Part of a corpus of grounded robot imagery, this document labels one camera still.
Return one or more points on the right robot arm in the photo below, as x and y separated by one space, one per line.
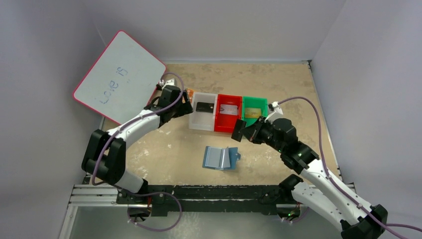
312 184

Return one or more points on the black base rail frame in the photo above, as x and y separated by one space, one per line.
163 199

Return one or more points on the grey card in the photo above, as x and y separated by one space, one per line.
236 134

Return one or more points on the pink-framed whiteboard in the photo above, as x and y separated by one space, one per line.
121 81

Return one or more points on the orange spiral notebook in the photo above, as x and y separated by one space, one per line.
190 93

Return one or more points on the white plastic bin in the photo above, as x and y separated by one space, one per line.
202 121

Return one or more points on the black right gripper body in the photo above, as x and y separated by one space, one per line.
249 131

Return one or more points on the blue card holder wallet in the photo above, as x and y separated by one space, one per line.
218 158

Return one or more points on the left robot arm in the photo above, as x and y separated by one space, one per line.
105 156

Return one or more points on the gold card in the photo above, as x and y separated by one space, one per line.
252 113

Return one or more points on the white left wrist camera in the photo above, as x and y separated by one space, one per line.
170 82

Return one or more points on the white patterned card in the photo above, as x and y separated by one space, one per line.
228 109

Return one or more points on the black card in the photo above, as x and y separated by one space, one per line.
204 107

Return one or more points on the red plastic bin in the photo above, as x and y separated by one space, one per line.
225 123

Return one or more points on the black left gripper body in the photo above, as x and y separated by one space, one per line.
175 109

